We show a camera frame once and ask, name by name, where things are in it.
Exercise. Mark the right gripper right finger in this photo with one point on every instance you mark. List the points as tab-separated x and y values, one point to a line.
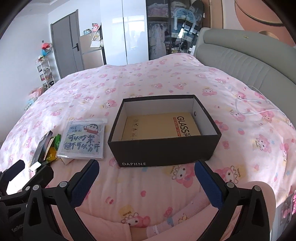
252	223

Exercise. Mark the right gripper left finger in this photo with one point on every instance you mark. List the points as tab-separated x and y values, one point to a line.
40	222

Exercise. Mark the black screen protector box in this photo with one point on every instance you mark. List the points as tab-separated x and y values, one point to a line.
40	151

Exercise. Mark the cartoon diamond painting kit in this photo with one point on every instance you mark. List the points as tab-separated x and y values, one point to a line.
82	140

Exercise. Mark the yellow snack packet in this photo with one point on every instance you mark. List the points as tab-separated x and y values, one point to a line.
51	154

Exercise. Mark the green snack packet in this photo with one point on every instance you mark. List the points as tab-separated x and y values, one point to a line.
55	141

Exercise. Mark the black Daphne shoe box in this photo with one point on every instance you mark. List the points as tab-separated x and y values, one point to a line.
163	151

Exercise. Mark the yellow glass protector box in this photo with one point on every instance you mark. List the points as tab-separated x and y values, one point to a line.
153	126

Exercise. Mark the white shelf rack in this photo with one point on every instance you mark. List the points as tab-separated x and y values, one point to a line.
45	72

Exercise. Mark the grey padded headboard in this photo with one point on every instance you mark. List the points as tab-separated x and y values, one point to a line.
264	64

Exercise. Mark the beige cabinet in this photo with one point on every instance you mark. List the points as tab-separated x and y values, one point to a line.
92	47

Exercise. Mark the grey door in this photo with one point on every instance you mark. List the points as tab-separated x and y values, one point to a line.
66	45

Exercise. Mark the white wardrobe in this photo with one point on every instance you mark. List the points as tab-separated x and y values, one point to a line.
124	30

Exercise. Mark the open clothes closet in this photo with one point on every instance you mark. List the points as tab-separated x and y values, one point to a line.
173	26

